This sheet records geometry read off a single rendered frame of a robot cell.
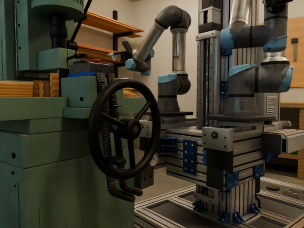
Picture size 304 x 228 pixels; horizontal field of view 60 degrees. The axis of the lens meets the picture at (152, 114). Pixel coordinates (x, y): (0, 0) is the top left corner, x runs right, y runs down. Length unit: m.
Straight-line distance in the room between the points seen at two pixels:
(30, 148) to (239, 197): 1.18
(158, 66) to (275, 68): 3.64
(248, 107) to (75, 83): 0.75
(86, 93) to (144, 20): 4.36
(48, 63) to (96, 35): 3.49
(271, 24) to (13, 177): 0.93
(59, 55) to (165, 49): 3.83
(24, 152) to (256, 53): 1.34
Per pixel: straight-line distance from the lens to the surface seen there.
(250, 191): 1.72
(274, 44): 1.00
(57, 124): 0.82
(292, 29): 4.04
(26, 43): 1.08
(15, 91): 0.93
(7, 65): 1.13
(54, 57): 0.98
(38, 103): 0.78
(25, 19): 1.10
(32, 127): 0.78
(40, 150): 0.80
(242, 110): 1.23
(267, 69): 1.24
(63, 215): 0.89
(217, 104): 1.44
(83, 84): 0.78
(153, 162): 1.06
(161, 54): 4.74
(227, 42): 1.02
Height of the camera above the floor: 0.89
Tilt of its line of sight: 3 degrees down
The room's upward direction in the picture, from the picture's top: straight up
